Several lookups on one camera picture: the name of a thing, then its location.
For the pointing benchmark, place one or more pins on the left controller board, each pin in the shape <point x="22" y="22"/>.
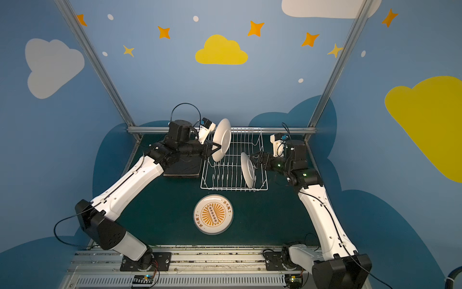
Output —
<point x="142" y="281"/>

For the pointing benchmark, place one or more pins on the front aluminium rail bed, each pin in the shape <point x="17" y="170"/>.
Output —
<point x="191" y="267"/>

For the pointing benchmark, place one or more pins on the white round plate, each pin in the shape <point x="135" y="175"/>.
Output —
<point x="213" y="215"/>
<point x="222" y="137"/>
<point x="248" y="170"/>

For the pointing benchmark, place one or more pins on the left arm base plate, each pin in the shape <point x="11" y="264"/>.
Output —
<point x="149" y="262"/>

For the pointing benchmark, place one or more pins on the aluminium rear frame rail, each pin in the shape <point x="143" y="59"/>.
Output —
<point x="263" y="130"/>

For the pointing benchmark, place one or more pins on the left aluminium frame post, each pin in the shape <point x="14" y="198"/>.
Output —
<point x="72" y="21"/>

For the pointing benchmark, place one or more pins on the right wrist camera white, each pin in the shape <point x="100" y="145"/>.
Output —
<point x="278" y="141"/>

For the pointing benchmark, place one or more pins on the white wire dish rack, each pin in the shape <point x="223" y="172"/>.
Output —
<point x="227" y="174"/>

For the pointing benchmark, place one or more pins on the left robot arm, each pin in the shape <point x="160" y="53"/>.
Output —
<point x="98" y="218"/>

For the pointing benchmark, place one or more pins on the right aluminium frame post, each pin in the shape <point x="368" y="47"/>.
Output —
<point x="350" y="42"/>

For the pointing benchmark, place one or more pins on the right controller board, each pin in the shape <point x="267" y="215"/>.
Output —
<point x="293" y="282"/>

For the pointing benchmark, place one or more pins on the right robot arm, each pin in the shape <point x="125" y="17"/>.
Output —
<point x="338" y="265"/>

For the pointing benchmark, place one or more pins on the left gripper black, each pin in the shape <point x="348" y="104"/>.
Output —
<point x="206" y="149"/>

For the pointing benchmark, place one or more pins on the controller board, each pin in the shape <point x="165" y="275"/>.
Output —
<point x="142" y="281"/>
<point x="293" y="282"/>

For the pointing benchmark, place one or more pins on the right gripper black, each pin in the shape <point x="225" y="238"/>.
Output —
<point x="263" y="160"/>

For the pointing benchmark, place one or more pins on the aluminium frame post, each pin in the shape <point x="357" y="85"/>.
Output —
<point x="72" y="21"/>
<point x="350" y="42"/>

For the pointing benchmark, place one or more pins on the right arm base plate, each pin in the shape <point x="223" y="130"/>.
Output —
<point x="277" y="261"/>

